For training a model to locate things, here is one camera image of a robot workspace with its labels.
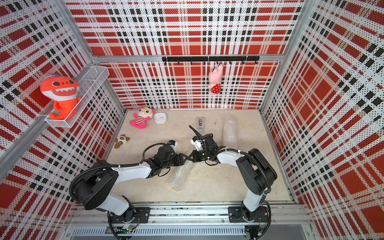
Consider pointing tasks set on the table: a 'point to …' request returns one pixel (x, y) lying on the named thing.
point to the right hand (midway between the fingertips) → (190, 158)
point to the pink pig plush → (215, 76)
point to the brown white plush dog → (121, 140)
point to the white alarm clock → (160, 118)
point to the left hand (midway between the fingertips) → (186, 157)
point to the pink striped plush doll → (144, 114)
